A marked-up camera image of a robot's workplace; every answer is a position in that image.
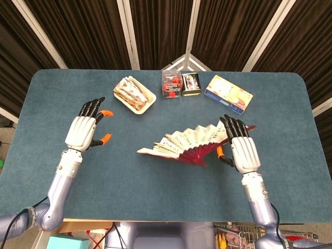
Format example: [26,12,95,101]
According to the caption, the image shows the right robot hand orange thumb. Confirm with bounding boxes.
[216,114,261,174]

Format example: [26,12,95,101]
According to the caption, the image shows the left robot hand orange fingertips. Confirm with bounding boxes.
[64,96,114,153]

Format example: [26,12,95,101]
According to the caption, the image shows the red ribbed paper folding fan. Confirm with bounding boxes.
[136,121,257,168]

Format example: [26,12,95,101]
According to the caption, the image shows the yellow blue biscuit box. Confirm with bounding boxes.
[203,75,254,115]

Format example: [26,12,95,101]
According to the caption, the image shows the red white snack packets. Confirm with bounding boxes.
[114,75,153,111]

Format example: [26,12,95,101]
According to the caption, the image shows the white paper food tray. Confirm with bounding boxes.
[113,75,157,115]

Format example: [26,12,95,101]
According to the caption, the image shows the blue felt table cover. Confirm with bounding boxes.
[0,68,332,224]

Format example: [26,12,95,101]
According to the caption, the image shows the black gold tin can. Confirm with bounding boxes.
[181,72,203,97]

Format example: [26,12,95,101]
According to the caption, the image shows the yellow item in basket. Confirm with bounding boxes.
[217,232,227,249]

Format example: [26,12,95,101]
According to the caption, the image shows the dark curtain partition panel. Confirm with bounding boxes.
[0,0,62,117]
[251,0,332,109]
[190,0,283,72]
[23,0,133,70]
[128,0,195,71]

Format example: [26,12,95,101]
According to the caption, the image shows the brown cardboard box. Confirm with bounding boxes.
[58,219,115,236]

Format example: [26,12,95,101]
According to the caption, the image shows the red white round ball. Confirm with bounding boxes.
[281,234,312,242]

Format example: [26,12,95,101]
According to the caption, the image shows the clear box with red items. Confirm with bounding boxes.
[161,69,182,100]

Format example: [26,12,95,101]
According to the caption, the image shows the white partition stand foot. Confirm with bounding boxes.
[165,53,212,72]

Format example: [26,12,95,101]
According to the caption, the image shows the teal box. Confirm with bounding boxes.
[46,235,90,249]

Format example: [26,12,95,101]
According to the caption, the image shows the lavender robot torso base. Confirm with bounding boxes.
[105,222,216,249]

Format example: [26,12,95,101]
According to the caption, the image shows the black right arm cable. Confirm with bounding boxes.
[269,202,285,246]

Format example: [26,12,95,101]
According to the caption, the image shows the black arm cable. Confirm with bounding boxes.
[0,196,50,249]
[269,202,285,246]

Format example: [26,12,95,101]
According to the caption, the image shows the metal wire basket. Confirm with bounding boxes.
[214,222,320,249]

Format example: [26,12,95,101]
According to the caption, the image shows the black floor cable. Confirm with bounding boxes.
[89,223,124,249]

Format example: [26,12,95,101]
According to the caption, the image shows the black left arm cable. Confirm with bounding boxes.
[0,196,50,249]

